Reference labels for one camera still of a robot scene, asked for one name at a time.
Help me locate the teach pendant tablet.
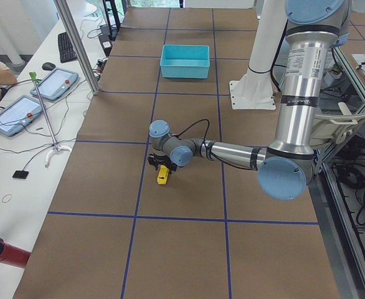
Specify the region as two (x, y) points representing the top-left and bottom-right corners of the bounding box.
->
(0, 95), (43, 137)
(37, 67), (78, 102)

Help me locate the black keyboard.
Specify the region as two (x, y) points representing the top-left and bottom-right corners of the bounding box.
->
(58, 32), (77, 63)

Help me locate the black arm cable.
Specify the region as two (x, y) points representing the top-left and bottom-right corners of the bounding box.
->
(171, 118), (211, 147)

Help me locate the metal rod with white hook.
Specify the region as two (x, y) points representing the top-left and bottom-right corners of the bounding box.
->
(29, 72), (72, 168)

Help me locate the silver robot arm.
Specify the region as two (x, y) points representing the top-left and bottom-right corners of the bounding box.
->
(148, 1), (353, 200)

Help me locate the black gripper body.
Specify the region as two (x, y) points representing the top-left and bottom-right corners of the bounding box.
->
(148, 153), (177, 170)

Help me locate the small black square pad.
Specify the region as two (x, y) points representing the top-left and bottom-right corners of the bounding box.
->
(12, 170), (29, 179)

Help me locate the near teach pendant tablet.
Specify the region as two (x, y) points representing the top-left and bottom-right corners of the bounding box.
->
(0, 95), (43, 137)

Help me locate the black computer mouse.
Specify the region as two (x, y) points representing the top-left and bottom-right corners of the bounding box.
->
(42, 62), (56, 71)

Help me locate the red tube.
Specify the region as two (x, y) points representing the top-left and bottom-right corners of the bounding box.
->
(0, 241), (31, 268)

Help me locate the black power adapter box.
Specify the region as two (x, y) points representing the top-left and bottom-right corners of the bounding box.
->
(98, 25), (113, 57)

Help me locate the far teach pendant tablet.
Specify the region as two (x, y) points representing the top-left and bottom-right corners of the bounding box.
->
(37, 67), (78, 102)

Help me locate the light blue plastic bin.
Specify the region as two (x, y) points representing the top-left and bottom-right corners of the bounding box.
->
(160, 44), (210, 79)

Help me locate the person's forearm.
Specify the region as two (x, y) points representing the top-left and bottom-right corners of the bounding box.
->
(0, 69), (17, 85)

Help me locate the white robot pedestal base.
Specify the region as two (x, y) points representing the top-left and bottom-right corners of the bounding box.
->
(229, 0), (287, 110)

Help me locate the rubber band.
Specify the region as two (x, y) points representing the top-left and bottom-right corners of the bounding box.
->
(1, 194), (12, 203)

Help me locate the yellow beetle toy car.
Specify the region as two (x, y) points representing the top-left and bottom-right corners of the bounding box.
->
(156, 165), (170, 185)

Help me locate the aluminium frame post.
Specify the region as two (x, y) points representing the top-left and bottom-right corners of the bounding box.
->
(54, 0), (99, 95)

